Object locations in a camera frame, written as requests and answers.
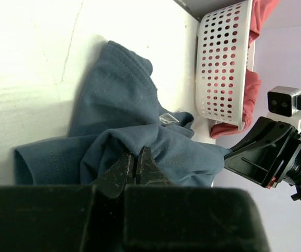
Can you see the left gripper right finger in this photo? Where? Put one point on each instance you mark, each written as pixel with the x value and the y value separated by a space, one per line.
pixel 147 171

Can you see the blue t shirt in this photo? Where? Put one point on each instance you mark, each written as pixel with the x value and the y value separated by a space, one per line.
pixel 118 111

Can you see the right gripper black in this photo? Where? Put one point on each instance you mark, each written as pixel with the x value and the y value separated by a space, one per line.
pixel 257 157

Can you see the white perforated plastic basket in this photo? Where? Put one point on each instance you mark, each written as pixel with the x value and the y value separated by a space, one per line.
pixel 221 62

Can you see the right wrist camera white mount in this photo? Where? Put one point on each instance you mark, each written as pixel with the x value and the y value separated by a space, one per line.
pixel 284 104

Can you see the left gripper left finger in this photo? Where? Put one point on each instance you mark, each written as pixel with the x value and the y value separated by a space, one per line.
pixel 112 182

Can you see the red t shirt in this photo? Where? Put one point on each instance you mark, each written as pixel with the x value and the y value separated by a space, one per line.
pixel 261 10

